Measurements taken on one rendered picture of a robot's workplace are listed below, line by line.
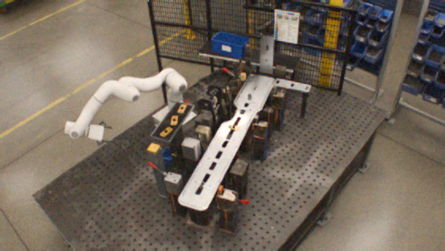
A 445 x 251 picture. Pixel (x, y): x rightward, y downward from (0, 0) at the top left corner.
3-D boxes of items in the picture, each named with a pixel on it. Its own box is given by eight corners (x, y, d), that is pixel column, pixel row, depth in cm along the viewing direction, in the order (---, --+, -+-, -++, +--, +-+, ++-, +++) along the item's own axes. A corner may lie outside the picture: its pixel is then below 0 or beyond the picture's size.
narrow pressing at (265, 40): (272, 73, 302) (273, 36, 279) (259, 70, 306) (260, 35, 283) (272, 72, 303) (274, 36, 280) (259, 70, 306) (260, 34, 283)
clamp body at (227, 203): (237, 237, 225) (236, 204, 201) (215, 230, 230) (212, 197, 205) (242, 224, 232) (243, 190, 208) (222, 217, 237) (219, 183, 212)
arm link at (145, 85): (182, 88, 279) (170, 78, 288) (184, 75, 272) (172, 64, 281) (124, 102, 248) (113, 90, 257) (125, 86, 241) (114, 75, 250)
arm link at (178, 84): (176, 90, 293) (175, 66, 276) (190, 102, 283) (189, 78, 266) (164, 96, 288) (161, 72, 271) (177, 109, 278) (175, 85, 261)
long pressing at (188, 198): (209, 214, 205) (209, 212, 204) (174, 202, 212) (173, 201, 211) (276, 79, 298) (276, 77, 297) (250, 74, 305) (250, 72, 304)
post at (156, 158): (167, 198, 250) (156, 155, 220) (157, 195, 252) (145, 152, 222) (172, 191, 255) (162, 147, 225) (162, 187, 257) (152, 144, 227)
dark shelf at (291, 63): (295, 73, 301) (295, 70, 299) (197, 55, 329) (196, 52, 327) (300, 59, 316) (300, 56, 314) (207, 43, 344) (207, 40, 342)
